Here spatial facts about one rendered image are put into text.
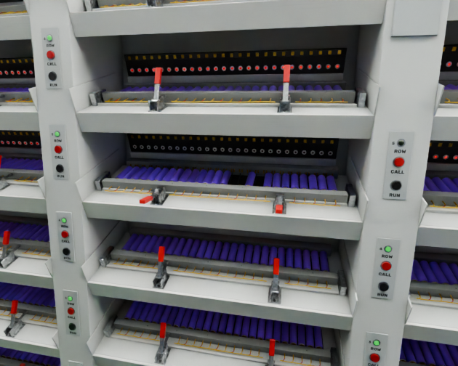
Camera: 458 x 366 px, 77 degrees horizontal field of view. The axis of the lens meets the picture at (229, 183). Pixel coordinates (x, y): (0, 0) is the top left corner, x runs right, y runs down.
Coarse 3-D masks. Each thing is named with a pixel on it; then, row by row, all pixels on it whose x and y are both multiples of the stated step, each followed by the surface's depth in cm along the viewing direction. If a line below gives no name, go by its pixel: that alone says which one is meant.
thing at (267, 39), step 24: (456, 24) 64; (0, 48) 86; (24, 48) 84; (144, 48) 78; (168, 48) 77; (192, 48) 75; (216, 48) 74; (240, 48) 73; (264, 48) 72; (288, 48) 71; (312, 48) 70; (24, 216) 94; (336, 240) 76
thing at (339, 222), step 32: (224, 160) 76; (256, 160) 74; (288, 160) 72; (320, 160) 71; (352, 160) 67; (96, 192) 69; (128, 192) 69; (352, 192) 59; (192, 224) 63; (224, 224) 62; (256, 224) 60; (288, 224) 59; (320, 224) 57; (352, 224) 56
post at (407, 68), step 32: (448, 0) 47; (384, 32) 49; (384, 64) 50; (416, 64) 49; (384, 96) 51; (416, 96) 50; (384, 128) 52; (416, 128) 51; (384, 160) 53; (416, 160) 52; (416, 192) 52; (384, 224) 54; (416, 224) 53; (352, 256) 62; (384, 320) 57; (352, 352) 60
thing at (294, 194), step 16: (144, 192) 66; (192, 192) 65; (208, 192) 65; (224, 192) 64; (240, 192) 64; (256, 192) 63; (272, 192) 62; (288, 192) 61; (304, 192) 61; (320, 192) 60; (336, 192) 60
